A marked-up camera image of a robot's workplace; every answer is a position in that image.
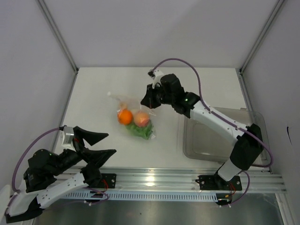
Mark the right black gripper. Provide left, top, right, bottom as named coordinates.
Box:
left=141, top=82, right=174, bottom=110

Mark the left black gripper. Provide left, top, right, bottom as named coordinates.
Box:
left=51, top=126, right=117, bottom=176

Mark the peach fruit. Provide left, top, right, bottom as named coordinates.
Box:
left=134, top=111, right=150, bottom=127

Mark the clear zip top bag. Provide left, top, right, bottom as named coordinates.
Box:
left=107, top=92, right=156, bottom=138

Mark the orange fruit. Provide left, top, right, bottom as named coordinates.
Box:
left=117, top=109, right=133, bottom=125

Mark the green lettuce leaf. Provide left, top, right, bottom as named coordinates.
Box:
left=125, top=121, right=155, bottom=140

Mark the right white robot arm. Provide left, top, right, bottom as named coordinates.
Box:
left=141, top=72, right=263, bottom=189

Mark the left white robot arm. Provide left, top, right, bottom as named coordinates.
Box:
left=2, top=126, right=117, bottom=224

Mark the clear plastic food container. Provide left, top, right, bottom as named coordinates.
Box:
left=183, top=107, right=269, bottom=164

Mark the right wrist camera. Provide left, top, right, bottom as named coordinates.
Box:
left=148, top=69, right=165, bottom=89

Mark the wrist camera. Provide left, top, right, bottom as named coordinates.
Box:
left=148, top=69, right=165, bottom=89
left=59, top=126, right=75, bottom=150

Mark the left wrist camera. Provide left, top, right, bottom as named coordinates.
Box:
left=59, top=126, right=75, bottom=150

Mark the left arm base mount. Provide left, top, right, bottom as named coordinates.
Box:
left=89, top=173, right=117, bottom=189

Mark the white slotted cable duct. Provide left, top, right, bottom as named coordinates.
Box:
left=62, top=189, right=218, bottom=202

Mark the aluminium mounting rail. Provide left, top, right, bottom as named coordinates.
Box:
left=32, top=167, right=287, bottom=193

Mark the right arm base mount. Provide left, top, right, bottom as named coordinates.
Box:
left=195, top=174, right=242, bottom=191

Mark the left aluminium frame post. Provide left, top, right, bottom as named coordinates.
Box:
left=36, top=0, right=79, bottom=73

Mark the aluminium frame post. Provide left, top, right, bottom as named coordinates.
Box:
left=36, top=0, right=79, bottom=73
left=239, top=0, right=287, bottom=75

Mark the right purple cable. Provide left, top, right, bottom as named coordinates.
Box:
left=148, top=58, right=274, bottom=167

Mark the right aluminium frame post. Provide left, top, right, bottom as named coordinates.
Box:
left=239, top=0, right=287, bottom=75

